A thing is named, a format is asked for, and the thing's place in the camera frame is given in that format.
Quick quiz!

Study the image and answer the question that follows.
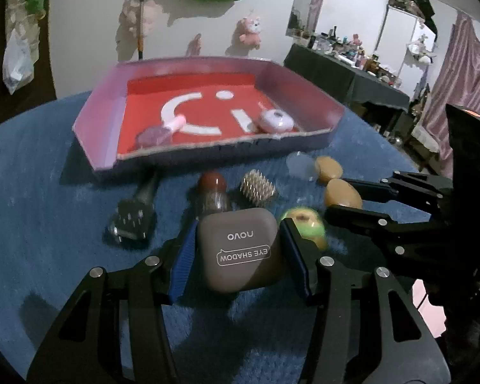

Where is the blue textured table cloth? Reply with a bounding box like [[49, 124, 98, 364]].
[[0, 93, 416, 383]]

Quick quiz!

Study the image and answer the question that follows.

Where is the pink nail polish bottle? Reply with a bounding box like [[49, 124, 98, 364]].
[[136, 115, 186, 148]]

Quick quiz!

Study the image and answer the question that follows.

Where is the green hooded capybara toy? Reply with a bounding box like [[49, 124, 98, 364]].
[[280, 206, 328, 251]]

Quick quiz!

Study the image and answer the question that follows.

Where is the pink curtain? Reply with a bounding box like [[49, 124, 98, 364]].
[[421, 12, 480, 178]]

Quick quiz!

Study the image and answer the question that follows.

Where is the white plastic bag hanging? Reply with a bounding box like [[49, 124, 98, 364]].
[[2, 29, 34, 94]]

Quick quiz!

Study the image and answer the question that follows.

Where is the pale pink plush on wall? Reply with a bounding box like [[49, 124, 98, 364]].
[[119, 0, 162, 38]]

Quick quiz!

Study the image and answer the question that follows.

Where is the grey eye shadow case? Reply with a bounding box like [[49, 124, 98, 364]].
[[196, 208, 279, 293]]

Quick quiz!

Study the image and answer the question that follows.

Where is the orange round makeup sponge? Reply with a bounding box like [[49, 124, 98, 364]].
[[324, 179, 362, 209]]

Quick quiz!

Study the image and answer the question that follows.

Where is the lilac round compact device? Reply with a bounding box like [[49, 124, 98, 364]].
[[257, 108, 295, 133]]

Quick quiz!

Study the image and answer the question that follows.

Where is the pink cardboard tray red bottom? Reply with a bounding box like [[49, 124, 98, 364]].
[[73, 56, 345, 173]]

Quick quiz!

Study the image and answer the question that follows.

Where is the white cabinet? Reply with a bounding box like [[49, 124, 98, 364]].
[[374, 0, 436, 97]]

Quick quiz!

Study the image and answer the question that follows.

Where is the pink plush toy on wall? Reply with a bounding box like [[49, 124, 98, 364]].
[[238, 17, 261, 49]]

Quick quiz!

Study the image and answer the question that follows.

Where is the glitter bottle red round cap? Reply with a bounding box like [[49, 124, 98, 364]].
[[196, 172, 232, 218]]

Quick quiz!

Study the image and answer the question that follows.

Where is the orange tipped stick on wall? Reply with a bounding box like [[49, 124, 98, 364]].
[[138, 0, 145, 60]]

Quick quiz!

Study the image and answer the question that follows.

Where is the small pink hanging figure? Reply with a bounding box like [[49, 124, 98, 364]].
[[186, 33, 202, 56]]

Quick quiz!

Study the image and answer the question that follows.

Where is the black star nail polish bottle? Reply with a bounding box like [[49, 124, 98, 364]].
[[107, 177, 157, 249]]

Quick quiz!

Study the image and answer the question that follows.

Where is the dark cloth covered side table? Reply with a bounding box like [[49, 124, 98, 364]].
[[284, 44, 410, 111]]

